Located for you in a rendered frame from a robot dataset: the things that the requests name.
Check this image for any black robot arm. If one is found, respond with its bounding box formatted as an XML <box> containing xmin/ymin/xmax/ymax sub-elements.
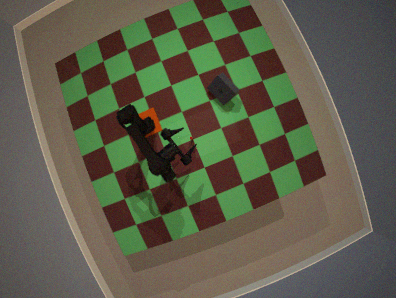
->
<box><xmin>116</xmin><ymin>104</ymin><xmax>176</xmax><ymax>183</ymax></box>

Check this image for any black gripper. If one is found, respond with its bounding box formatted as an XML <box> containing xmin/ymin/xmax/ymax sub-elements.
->
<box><xmin>159</xmin><ymin>127</ymin><xmax>197</xmax><ymax>165</ymax></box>

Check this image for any grey sloped panel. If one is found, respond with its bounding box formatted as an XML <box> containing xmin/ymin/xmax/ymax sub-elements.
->
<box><xmin>207</xmin><ymin>72</ymin><xmax>239</xmax><ymax>105</ymax></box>

